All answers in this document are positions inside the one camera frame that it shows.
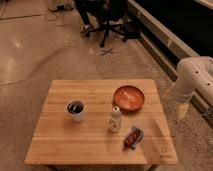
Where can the orange ceramic bowl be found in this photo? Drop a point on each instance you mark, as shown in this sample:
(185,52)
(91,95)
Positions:
(129,98)

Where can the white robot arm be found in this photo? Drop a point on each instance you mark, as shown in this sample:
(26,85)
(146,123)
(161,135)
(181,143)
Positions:
(194,74)

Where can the white cup with dark drink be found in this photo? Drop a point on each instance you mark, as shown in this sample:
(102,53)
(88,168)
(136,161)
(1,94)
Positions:
(76,109)

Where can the small white bottle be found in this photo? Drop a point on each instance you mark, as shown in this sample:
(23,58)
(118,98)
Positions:
(114,122)

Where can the red snack bar wrapper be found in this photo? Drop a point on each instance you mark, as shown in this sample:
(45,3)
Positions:
(133,138)

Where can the black office chair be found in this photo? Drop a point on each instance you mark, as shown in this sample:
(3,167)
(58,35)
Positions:
(114,21)

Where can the wooden table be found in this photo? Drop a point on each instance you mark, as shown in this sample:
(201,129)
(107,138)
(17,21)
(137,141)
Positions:
(59,140)

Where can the seated person legs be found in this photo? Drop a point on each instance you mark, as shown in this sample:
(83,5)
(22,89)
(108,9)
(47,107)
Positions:
(97,8)

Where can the white box with cables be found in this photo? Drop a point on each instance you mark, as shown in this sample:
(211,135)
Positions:
(59,5)

